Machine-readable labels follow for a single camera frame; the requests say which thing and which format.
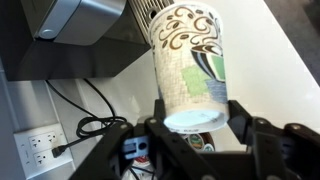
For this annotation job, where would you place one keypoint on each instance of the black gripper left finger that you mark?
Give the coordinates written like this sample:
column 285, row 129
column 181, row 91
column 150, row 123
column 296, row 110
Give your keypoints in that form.
column 146, row 150

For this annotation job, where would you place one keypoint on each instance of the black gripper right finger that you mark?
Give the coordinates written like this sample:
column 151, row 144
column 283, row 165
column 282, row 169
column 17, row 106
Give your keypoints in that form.
column 276, row 146

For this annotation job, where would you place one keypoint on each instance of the printed paper coffee cup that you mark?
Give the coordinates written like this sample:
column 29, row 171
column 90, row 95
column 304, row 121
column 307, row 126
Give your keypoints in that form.
column 190, row 70

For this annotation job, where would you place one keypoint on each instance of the blue plastic piece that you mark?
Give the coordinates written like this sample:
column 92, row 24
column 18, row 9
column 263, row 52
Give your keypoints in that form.
column 134, row 146

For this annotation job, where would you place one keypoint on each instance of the green label coffee pod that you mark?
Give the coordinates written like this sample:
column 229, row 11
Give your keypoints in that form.
column 196, row 140

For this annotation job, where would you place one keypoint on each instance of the black silver coffee maker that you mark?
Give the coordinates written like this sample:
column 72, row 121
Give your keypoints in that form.
column 66, row 43

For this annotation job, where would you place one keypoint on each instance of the black drip tray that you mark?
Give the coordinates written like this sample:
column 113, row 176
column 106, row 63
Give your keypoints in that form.
column 150, row 13

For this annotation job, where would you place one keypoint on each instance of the white wall outlet with plug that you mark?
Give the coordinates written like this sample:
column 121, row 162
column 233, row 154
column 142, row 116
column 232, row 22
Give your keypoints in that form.
column 41, row 150

